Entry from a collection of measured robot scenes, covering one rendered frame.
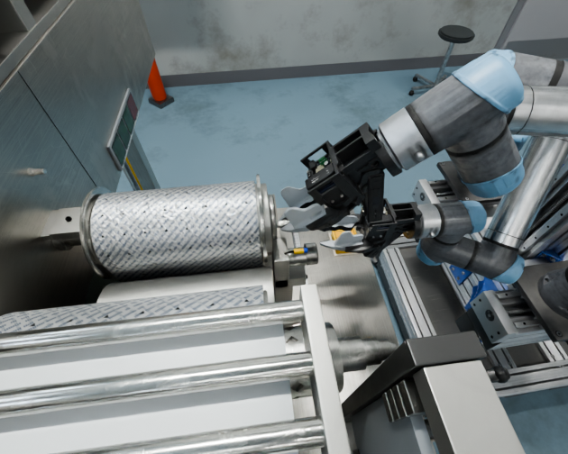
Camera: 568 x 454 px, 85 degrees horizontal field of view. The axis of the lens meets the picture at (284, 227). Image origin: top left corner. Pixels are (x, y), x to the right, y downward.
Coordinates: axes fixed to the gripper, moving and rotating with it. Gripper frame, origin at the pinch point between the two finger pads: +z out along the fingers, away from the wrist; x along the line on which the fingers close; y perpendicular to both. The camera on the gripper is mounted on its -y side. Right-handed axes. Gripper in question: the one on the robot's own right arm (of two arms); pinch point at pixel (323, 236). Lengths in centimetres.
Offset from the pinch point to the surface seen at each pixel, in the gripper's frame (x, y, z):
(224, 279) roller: 15.7, 14.1, 19.8
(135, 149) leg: -71, -26, 62
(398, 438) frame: 38.2, 25.4, 3.9
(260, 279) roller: 16.5, 14.4, 14.5
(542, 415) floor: 37, -109, -106
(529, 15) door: -284, -62, -273
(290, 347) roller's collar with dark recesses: 30.6, 27.7, 12.0
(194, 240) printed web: 11.4, 19.2, 23.5
